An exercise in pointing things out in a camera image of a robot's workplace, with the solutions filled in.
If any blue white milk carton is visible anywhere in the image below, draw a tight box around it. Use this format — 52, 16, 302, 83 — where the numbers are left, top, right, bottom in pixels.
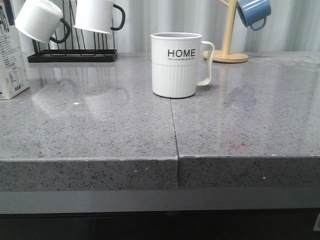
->
0, 0, 30, 100

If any white HOME cup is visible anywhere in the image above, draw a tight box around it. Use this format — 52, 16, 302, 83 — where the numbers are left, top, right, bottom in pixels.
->
150, 32, 215, 99

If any wooden mug tree stand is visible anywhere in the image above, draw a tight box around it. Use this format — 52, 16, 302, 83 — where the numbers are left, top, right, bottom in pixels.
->
213, 0, 249, 64

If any blue enamel mug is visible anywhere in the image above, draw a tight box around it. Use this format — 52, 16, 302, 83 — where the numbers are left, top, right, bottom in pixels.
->
237, 0, 272, 31

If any black wire mug rack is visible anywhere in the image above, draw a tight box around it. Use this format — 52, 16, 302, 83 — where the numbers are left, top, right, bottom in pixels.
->
27, 0, 118, 63

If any tilted white mug black handle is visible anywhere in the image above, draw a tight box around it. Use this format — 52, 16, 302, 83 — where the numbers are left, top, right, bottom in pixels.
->
14, 0, 71, 44

